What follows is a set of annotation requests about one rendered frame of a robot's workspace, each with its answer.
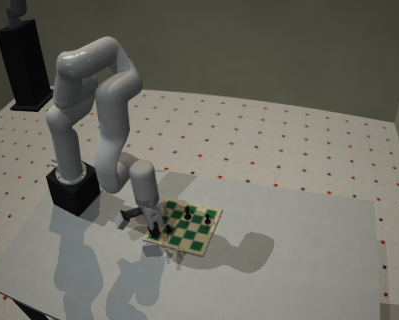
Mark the green and cream chessboard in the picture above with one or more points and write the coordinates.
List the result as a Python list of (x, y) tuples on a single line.
[(192, 235)]

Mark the white chess piece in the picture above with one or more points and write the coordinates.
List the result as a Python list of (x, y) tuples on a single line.
[(165, 212)]

